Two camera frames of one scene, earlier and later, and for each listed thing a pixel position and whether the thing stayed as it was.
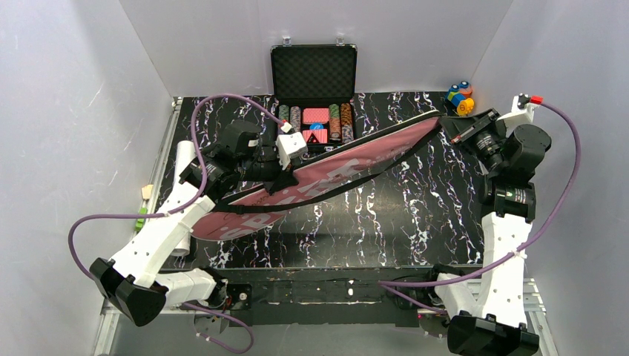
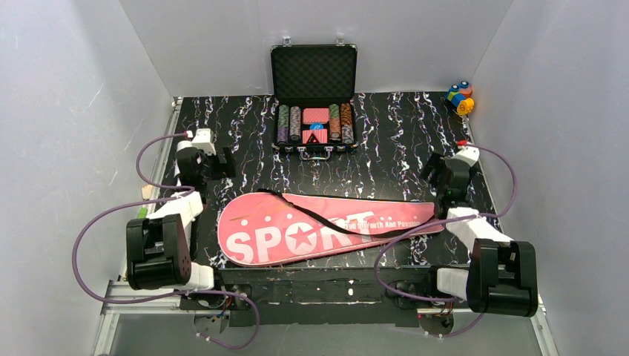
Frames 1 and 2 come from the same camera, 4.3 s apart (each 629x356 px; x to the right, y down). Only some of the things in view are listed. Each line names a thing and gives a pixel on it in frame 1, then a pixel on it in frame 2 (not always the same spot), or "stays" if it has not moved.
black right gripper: x=472 y=130 -> x=437 y=167
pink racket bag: x=319 y=176 -> x=258 y=230
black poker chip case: x=315 y=87 stays
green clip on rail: x=140 y=221 stays
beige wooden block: x=147 y=190 stays
